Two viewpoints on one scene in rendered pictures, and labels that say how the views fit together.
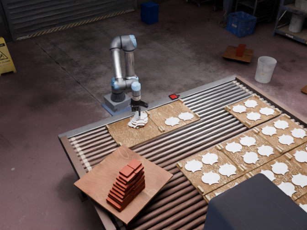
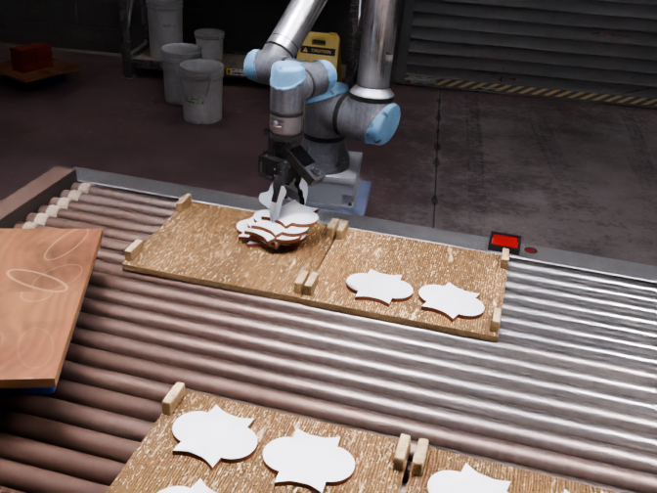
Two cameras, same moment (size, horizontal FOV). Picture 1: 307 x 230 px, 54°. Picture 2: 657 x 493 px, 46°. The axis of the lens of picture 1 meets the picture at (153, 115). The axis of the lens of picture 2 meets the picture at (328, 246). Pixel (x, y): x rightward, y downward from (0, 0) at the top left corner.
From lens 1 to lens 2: 1.77 m
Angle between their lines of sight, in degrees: 38
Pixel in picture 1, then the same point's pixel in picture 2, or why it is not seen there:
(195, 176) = (161, 470)
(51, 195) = not seen: hidden behind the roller
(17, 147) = not seen: hidden behind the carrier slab
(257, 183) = not seen: outside the picture
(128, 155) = (63, 255)
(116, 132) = (185, 224)
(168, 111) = (417, 261)
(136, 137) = (210, 260)
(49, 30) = (494, 84)
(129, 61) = (368, 25)
